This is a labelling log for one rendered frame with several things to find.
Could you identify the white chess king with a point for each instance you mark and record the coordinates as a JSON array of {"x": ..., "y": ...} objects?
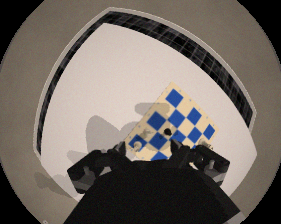
[{"x": 203, "y": 142}]

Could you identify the black pawn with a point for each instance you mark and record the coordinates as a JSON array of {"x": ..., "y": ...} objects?
[{"x": 167, "y": 131}]

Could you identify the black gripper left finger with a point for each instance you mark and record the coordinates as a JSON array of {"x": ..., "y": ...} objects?
[{"x": 85, "y": 171}]

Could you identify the white rook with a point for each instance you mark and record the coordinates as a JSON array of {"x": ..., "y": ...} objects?
[{"x": 137, "y": 146}]

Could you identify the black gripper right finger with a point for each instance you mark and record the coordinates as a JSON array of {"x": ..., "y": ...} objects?
[{"x": 212, "y": 164}]

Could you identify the blue and cream chessboard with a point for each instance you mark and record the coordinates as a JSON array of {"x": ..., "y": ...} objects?
[{"x": 175, "y": 110}]

